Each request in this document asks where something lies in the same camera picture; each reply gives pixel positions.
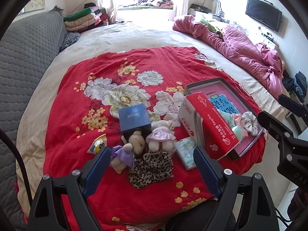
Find teddy bear purple dress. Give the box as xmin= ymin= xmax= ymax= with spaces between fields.
xmin=110 ymin=131 xmax=146 ymax=174

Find white floral scrunchie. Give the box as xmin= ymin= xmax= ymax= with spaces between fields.
xmin=241 ymin=112 xmax=258 ymax=136

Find red tissue box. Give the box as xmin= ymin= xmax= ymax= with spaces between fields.
xmin=177 ymin=92 xmax=240 ymax=160

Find green white tissue pack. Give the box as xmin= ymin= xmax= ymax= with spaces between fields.
xmin=218 ymin=110 xmax=236 ymax=130

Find leopard print scrunchie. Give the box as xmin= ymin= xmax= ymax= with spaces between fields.
xmin=128 ymin=151 xmax=173 ymax=189

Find teddy bear pink dress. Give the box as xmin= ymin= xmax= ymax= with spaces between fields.
xmin=146 ymin=120 xmax=176 ymax=153

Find yellow snack packet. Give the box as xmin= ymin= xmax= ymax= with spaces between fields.
xmin=87 ymin=134 xmax=107 ymax=154

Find dark clothes pile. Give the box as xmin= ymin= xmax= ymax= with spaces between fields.
xmin=282 ymin=70 xmax=307 ymax=103

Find pink quilted duvet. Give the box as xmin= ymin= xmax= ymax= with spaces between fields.
xmin=173 ymin=15 xmax=284 ymax=99

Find dark blue square box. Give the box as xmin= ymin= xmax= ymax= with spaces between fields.
xmin=119 ymin=103 xmax=152 ymax=141

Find pink book tray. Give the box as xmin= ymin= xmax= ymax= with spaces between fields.
xmin=184 ymin=78 xmax=263 ymax=160

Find red floral blanket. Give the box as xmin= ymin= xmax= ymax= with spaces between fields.
xmin=43 ymin=46 xmax=260 ymax=230

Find black television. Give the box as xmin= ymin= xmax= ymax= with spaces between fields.
xmin=245 ymin=0 xmax=282 ymax=32

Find dark patterned pillow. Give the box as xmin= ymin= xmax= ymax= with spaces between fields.
xmin=59 ymin=32 xmax=81 ymax=52

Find beige bed sheet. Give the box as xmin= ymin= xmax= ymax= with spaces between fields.
xmin=17 ymin=23 xmax=286 ymax=228

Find grey quilted headboard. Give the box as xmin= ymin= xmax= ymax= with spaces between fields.
xmin=1 ymin=6 xmax=67 ymax=230

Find folded blankets stack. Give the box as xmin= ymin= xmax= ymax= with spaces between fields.
xmin=64 ymin=3 xmax=110 ymax=33

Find clothes on window sill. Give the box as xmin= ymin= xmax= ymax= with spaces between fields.
xmin=119 ymin=0 xmax=174 ymax=9

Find black cable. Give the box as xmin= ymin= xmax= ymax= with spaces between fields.
xmin=0 ymin=128 xmax=33 ymax=207

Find floral wall picture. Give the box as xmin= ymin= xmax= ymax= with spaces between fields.
xmin=23 ymin=0 xmax=45 ymax=13

